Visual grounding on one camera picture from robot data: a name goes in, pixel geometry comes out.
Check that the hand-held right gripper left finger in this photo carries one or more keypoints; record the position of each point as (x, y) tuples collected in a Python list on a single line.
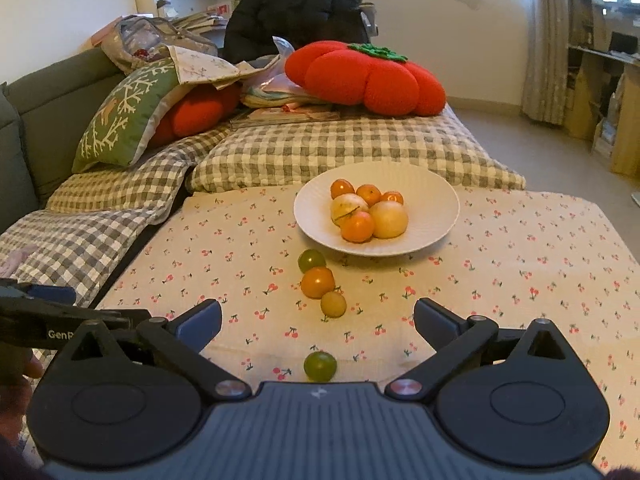
[(200, 325)]

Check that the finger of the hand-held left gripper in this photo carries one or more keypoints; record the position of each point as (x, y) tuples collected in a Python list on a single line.
[(50, 294), (60, 314)]

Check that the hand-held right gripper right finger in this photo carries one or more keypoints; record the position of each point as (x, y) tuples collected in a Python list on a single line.
[(435, 325)]

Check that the yellow-green tomato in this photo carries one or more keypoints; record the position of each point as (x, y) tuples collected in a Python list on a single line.
[(333, 304)]

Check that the yellow round fruit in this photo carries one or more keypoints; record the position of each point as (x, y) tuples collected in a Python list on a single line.
[(390, 221), (345, 207)]

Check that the white plate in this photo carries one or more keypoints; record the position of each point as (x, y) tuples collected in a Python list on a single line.
[(430, 210)]

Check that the green tomato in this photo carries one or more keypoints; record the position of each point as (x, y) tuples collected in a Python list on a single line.
[(311, 260), (320, 366)]

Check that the mandarin orange with stem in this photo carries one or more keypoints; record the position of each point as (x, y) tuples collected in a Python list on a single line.
[(357, 227)]

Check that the orange tomato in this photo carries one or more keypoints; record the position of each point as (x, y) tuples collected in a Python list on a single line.
[(317, 282), (342, 188)]

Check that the person's left hand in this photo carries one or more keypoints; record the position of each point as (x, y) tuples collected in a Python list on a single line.
[(31, 367)]

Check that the cherry print tablecloth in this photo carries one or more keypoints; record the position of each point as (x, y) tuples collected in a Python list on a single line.
[(450, 300)]

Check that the grey checked quilt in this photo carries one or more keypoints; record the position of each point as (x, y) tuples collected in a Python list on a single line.
[(65, 245)]

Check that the yellowish checked cushion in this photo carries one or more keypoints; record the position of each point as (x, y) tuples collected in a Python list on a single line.
[(125, 185)]

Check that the green sofa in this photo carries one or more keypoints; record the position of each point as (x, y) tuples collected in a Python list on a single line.
[(45, 110)]

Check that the green embroidered pillow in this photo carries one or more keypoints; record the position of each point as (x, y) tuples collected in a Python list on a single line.
[(125, 110)]

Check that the grey checked cushion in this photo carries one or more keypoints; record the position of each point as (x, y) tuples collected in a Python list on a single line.
[(350, 140)]

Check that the small red pillow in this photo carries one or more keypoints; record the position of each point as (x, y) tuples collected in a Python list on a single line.
[(195, 110)]

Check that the flat stack of books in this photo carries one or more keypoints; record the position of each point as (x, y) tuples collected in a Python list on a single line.
[(280, 116)]

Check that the plastic bag with textiles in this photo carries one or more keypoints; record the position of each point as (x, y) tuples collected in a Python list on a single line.
[(270, 90)]

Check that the floral beige cloth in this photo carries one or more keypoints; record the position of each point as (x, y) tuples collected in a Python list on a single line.
[(200, 67)]

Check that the red tomato shaped pillow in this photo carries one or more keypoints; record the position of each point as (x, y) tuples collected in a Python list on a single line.
[(350, 75)]

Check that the wooden shelf desk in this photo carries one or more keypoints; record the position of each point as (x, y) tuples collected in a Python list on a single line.
[(625, 125)]

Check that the clear zip storage bag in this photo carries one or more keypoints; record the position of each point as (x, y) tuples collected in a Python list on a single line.
[(145, 35)]

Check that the patterned beige curtain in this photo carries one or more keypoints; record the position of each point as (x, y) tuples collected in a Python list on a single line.
[(550, 45)]

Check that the stack of papers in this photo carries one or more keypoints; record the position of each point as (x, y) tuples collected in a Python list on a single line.
[(200, 21)]

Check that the black jacket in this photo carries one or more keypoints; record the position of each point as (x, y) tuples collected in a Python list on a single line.
[(300, 5)]

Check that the black laptop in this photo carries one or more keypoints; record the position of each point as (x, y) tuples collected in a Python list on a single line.
[(622, 42)]

